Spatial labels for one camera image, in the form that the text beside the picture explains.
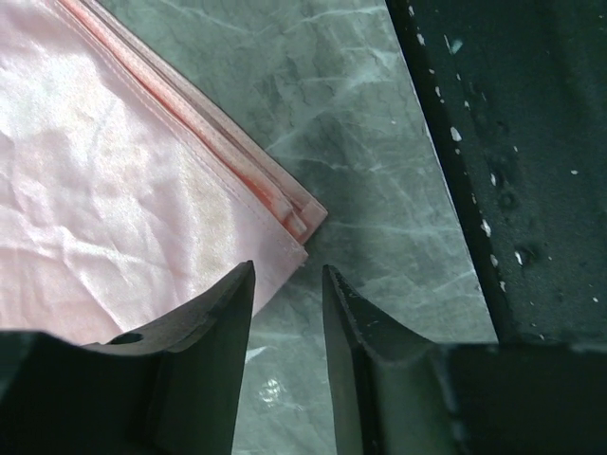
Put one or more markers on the pink satin napkin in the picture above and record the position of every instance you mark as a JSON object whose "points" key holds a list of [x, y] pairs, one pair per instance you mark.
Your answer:
{"points": [[125, 191]]}

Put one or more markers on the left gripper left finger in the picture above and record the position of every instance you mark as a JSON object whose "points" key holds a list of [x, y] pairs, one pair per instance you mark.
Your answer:
{"points": [[171, 386]]}

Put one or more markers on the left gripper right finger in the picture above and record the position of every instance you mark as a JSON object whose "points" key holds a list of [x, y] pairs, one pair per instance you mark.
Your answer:
{"points": [[395, 392]]}

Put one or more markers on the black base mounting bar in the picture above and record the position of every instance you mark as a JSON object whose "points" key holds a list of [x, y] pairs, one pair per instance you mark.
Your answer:
{"points": [[514, 94]]}

